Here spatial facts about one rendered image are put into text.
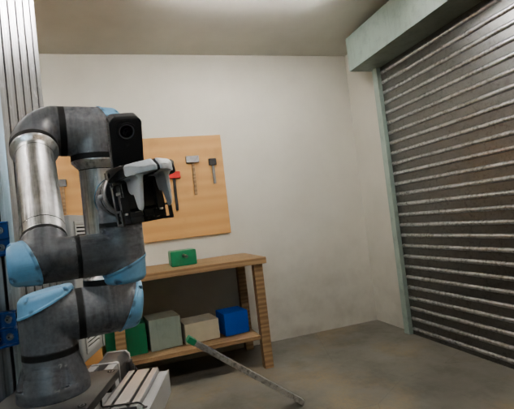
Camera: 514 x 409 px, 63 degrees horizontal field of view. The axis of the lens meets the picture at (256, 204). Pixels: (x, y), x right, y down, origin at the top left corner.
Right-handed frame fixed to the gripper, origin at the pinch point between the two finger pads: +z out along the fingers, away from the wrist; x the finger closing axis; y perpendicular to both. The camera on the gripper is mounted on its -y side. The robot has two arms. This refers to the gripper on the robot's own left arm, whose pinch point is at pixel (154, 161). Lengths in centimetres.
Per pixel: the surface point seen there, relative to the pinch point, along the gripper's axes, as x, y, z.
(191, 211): -104, 13, -308
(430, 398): -166, 142, -127
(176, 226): -89, 23, -310
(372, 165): -274, 1, -256
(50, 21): -17, -138, -273
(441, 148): -254, 0, -162
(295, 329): -178, 140, -292
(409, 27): -235, -88, -156
